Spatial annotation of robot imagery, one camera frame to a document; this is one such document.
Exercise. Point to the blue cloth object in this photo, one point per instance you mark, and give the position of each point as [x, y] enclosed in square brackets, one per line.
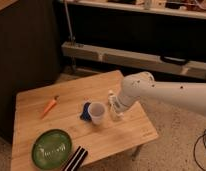
[85, 114]

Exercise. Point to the white shelf ledge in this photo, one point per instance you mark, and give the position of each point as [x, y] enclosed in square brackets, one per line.
[136, 8]

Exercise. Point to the green round plate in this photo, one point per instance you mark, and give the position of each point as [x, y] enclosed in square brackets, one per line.
[51, 149]

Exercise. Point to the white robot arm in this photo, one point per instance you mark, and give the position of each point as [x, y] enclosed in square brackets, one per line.
[188, 95]

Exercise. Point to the white tube bottle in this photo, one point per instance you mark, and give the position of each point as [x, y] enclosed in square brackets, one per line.
[115, 114]

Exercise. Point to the orange toy carrot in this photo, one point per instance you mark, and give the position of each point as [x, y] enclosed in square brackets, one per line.
[49, 106]

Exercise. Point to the black white striped block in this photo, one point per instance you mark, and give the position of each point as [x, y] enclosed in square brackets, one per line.
[76, 160]

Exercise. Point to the wooden table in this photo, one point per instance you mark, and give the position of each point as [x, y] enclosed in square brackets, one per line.
[101, 141]

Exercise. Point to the metal pole stand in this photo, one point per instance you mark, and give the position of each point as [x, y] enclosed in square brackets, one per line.
[71, 37]

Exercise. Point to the translucent plastic cup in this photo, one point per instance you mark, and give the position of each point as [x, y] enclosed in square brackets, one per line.
[96, 111]

